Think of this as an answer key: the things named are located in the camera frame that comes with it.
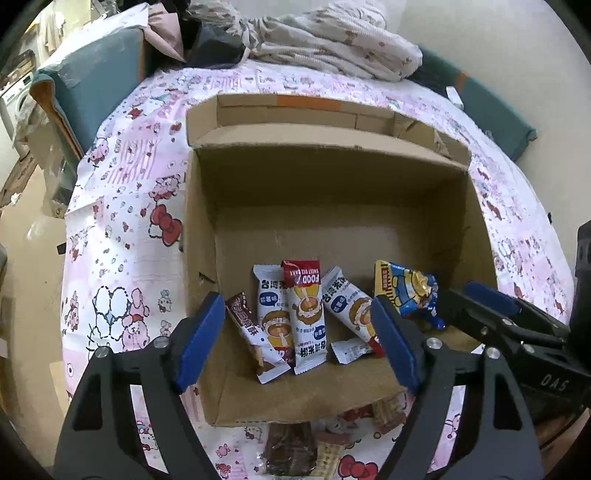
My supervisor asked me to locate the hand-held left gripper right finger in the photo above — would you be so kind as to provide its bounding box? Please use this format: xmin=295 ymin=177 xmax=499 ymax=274
xmin=370 ymin=296 xmax=546 ymax=480

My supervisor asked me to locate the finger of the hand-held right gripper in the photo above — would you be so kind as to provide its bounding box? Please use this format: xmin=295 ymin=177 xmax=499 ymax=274
xmin=464 ymin=281 xmax=571 ymax=337
xmin=444 ymin=288 xmax=568 ymax=352

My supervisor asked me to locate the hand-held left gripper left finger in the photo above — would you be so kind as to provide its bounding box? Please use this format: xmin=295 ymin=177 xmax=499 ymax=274
xmin=53 ymin=292 xmax=225 ymax=480

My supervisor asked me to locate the blue yellow cartoon snack packet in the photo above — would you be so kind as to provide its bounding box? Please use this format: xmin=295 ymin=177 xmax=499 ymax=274
xmin=374 ymin=260 xmax=446 ymax=330

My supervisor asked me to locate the brown white snack packet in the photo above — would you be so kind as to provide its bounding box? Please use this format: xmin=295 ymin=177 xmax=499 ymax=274
xmin=225 ymin=292 xmax=289 ymax=385

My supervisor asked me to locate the beige wafer packet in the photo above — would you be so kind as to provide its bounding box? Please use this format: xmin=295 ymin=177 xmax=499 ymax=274
xmin=309 ymin=431 xmax=352 ymax=480

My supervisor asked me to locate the brown cardboard box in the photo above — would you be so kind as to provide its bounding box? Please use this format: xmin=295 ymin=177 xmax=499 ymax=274
xmin=182 ymin=95 xmax=502 ymax=428

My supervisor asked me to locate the dark brown snack packet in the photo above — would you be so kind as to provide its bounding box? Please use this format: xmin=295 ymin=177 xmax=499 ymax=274
xmin=259 ymin=422 xmax=319 ymax=476

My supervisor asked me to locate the pink cartoon printed bed sheet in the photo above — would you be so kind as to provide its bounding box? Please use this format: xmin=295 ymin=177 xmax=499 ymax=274
xmin=60 ymin=60 xmax=583 ymax=480

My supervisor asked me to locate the long teal cushion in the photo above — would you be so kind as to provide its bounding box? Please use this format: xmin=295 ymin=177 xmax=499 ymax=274
xmin=411 ymin=46 xmax=539 ymax=162

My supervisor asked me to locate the clear plastic bag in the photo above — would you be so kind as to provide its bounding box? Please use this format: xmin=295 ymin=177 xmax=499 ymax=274
xmin=46 ymin=138 xmax=84 ymax=217

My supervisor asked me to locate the teal cushion with orange edge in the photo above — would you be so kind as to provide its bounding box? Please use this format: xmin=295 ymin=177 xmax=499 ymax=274
xmin=30 ymin=25 xmax=148 ymax=158

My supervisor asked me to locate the dark garment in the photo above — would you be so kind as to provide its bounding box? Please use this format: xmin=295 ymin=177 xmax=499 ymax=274
xmin=182 ymin=21 xmax=252 ymax=68

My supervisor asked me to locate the white washing machine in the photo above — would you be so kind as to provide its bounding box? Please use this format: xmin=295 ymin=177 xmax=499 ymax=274
xmin=0 ymin=74 xmax=35 ymax=139

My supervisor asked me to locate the floral grey quilt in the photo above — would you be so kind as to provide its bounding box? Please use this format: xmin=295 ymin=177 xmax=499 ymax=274
xmin=238 ymin=0 xmax=423 ymax=83

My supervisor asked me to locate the pink garment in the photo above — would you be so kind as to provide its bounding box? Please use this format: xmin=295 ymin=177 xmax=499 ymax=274
xmin=145 ymin=2 xmax=188 ymax=61

